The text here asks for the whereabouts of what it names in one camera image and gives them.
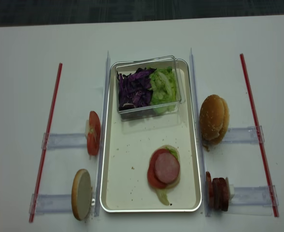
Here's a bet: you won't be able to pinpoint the single meat slice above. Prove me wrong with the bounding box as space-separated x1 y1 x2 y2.
155 153 180 184

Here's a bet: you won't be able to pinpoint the tomato slices on stand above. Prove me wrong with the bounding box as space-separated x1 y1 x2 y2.
86 111 101 156

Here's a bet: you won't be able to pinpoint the tomato slice on tray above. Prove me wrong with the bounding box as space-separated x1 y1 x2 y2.
147 148 168 189

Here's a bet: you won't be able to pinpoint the green lettuce shreds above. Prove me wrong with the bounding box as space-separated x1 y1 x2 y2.
150 66 176 105

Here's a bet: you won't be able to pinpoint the meat slices on stand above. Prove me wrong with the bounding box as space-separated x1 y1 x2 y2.
206 171 230 212

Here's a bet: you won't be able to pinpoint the left red plastic rod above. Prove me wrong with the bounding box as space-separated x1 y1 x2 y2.
28 63 63 223

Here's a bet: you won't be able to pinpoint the red plastic rod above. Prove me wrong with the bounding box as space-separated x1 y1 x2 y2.
240 53 279 218
28 63 63 223

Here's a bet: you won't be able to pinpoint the bottom bun slice on stand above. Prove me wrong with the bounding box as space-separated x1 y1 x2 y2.
71 169 92 221

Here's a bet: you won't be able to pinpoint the metal tray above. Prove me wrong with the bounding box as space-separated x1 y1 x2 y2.
100 59 202 213

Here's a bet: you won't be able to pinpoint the purple cabbage shreds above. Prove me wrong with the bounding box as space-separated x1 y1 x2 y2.
117 68 156 111

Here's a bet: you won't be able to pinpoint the clear plastic salad box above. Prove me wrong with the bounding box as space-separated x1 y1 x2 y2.
114 55 185 121

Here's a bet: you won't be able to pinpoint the sesame bun top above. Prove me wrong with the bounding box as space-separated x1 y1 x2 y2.
199 94 229 145

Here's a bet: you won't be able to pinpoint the right red plastic rod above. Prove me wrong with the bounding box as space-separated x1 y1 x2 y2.
240 53 279 218

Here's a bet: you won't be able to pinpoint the left lower clear rail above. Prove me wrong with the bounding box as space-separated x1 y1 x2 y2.
29 194 72 214

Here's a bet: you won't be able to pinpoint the left upper clear rail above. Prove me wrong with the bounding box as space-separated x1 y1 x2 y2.
41 133 86 150

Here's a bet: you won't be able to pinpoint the left long clear rail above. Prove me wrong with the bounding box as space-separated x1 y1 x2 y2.
93 51 111 217

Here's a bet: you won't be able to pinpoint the right upper clear rail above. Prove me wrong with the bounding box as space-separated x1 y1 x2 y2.
221 126 265 144

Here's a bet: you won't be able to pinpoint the right lower clear rail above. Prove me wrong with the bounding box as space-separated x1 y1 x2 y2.
230 186 278 206

